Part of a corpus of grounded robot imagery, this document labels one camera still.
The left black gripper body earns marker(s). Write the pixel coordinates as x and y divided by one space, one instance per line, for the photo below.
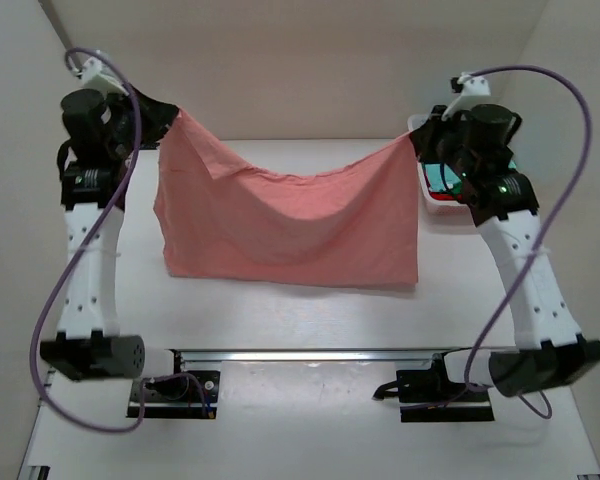
126 128

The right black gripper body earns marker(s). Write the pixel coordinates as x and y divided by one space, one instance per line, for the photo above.
451 133

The salmon pink t shirt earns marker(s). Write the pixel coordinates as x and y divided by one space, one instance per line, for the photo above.
222 217

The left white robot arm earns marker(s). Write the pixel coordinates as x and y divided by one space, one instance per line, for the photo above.
88 344

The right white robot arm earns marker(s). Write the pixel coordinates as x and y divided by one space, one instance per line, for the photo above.
550 349

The teal t shirt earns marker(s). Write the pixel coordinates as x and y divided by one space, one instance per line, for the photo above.
437 175

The white plastic basket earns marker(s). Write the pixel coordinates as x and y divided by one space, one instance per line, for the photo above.
433 207

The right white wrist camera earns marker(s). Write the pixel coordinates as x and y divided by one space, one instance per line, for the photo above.
471 91

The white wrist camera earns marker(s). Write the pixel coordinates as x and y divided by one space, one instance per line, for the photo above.
471 91
95 75

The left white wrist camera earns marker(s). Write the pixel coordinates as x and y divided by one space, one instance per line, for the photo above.
95 75

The aluminium rail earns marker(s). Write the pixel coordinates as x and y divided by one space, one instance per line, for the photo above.
307 355

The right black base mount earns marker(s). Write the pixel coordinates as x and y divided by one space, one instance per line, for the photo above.
426 395

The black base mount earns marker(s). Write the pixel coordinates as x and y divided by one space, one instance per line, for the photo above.
191 397
426 395

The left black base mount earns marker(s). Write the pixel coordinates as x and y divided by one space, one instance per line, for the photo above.
191 397

